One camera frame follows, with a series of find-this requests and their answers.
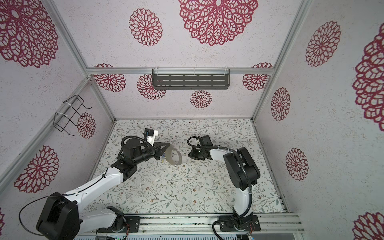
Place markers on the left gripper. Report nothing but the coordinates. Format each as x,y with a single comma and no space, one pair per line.
157,147

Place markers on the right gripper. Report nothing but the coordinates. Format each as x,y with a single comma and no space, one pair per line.
193,154

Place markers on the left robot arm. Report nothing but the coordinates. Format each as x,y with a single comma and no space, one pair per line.
62,217

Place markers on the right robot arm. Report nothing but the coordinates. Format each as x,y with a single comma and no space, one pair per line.
241,167

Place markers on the grey slotted wall shelf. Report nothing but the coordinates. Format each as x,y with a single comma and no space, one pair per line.
191,80

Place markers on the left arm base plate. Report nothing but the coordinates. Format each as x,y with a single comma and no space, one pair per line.
128,225

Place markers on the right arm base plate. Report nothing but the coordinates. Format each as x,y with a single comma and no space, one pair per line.
249,223

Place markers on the black wire wall basket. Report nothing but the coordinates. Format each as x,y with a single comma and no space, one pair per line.
63,119

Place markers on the aluminium front rail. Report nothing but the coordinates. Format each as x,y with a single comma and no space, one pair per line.
169,224

